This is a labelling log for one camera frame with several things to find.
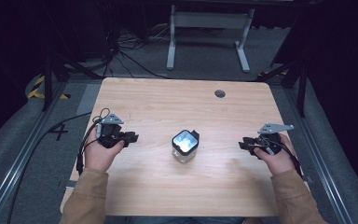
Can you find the person's right hand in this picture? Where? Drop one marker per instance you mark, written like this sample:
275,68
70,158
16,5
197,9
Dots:
276,160

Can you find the yellow black hazard tape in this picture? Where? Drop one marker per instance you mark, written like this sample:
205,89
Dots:
34,92

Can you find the black metal stand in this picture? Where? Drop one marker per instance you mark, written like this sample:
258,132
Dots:
301,87
47,84

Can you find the grey round table grommet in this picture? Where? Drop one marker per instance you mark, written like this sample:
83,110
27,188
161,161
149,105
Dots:
219,93

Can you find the white metal table frame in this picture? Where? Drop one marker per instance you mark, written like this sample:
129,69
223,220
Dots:
209,20

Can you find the person's left hand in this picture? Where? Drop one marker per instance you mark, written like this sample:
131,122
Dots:
99,154

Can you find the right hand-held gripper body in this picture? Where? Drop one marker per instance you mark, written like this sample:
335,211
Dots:
272,137

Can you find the glass jar with black lid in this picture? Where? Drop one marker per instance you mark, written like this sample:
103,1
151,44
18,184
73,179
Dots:
185,143

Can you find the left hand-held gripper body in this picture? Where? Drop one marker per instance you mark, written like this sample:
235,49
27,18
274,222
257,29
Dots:
109,130

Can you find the aluminium floor rail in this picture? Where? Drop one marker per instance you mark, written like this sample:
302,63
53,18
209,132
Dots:
320,161
15,165

